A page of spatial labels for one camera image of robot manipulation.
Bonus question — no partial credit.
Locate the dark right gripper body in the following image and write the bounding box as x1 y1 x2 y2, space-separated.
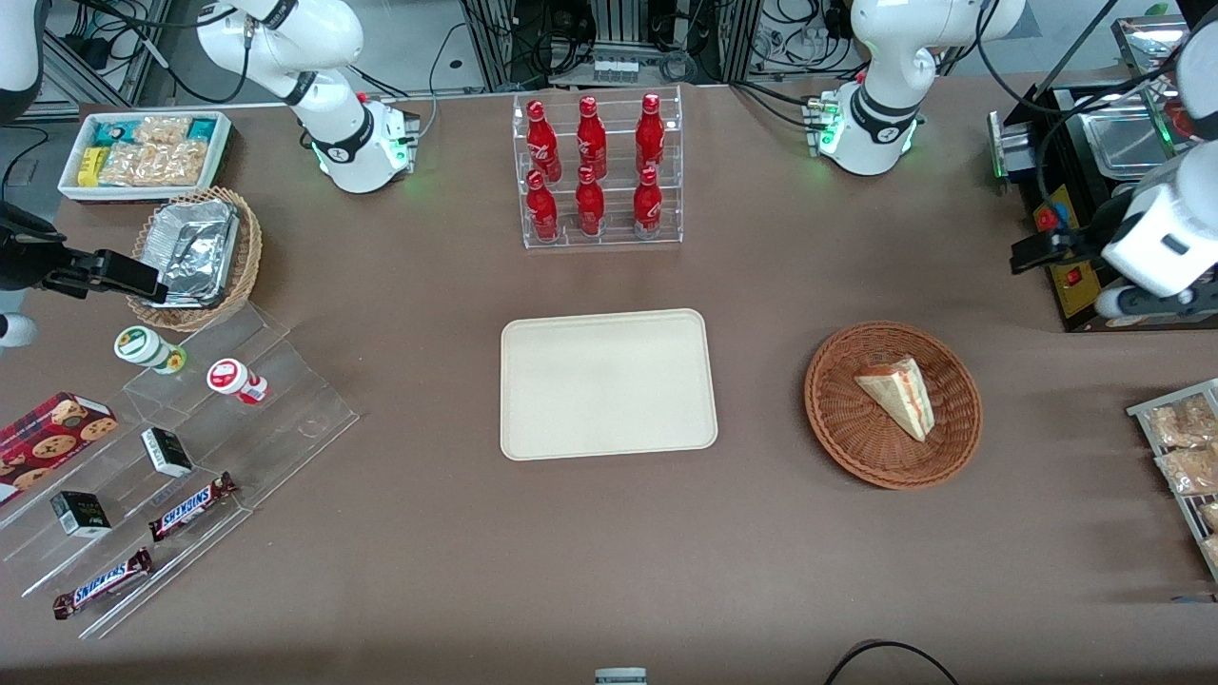
0 203 69 292

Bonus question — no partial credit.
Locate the triangular sandwich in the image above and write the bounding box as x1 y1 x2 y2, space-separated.
854 357 935 443

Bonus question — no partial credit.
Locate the silver foil tray stack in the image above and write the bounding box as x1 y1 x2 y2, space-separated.
140 198 240 308

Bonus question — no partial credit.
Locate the light tan wicker basket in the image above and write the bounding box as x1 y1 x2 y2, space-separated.
127 186 264 333

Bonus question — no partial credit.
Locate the tray of packaged snacks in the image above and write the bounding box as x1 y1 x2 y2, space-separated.
1127 378 1218 583

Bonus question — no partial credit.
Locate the brown round wicker basket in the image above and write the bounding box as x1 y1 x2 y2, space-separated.
804 322 983 491

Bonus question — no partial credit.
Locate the beige plastic tray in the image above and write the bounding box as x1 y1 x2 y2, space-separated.
501 308 718 462

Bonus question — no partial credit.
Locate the black food warmer machine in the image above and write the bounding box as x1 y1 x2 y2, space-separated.
990 14 1218 333

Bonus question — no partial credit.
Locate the green lid yogurt cup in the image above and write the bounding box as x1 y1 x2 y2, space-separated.
114 325 187 376

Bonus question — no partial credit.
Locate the white rectangular snack bin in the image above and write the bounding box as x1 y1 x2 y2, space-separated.
57 110 233 205

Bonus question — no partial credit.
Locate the silver box with green light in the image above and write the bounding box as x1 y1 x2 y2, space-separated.
987 108 1038 184

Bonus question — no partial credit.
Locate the steel warmer pan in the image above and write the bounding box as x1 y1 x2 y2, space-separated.
1083 107 1181 180

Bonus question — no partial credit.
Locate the large clear cracker bag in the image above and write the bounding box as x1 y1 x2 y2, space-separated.
99 140 209 187

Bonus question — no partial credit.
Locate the red lid yogurt cup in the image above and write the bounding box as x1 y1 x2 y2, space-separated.
206 358 270 406

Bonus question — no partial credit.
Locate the small clear cracker bag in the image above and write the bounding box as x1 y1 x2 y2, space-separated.
133 115 192 145

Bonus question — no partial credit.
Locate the red cookie box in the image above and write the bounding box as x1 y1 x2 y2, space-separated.
0 391 120 506

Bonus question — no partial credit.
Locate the small black carton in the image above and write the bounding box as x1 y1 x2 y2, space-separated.
141 427 195 479
50 490 113 539

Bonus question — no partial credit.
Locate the clear acrylic stepped display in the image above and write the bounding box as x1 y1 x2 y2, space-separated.
0 303 361 640

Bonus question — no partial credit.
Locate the brown Snickers bar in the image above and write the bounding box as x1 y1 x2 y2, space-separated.
147 471 240 544
51 546 154 621

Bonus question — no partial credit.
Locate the red cola bottle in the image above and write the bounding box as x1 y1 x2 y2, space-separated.
635 92 665 174
633 166 663 239
576 95 608 180
526 169 560 242
526 100 562 182
575 166 606 237

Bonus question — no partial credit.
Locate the clear acrylic bottle rack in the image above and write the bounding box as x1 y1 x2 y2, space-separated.
512 85 684 250

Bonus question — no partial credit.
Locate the black looped cable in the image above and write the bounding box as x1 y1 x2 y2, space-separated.
822 639 963 685

